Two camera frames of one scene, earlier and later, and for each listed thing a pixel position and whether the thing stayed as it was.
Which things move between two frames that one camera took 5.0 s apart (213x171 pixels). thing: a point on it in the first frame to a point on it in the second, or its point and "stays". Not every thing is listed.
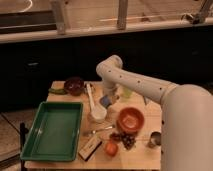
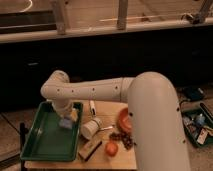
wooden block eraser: (86, 152) stays
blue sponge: (105, 101) to (66, 123)
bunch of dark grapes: (128, 139) stays
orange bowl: (130, 119) stays
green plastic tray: (55, 133) stays
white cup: (98, 113) to (89, 128)
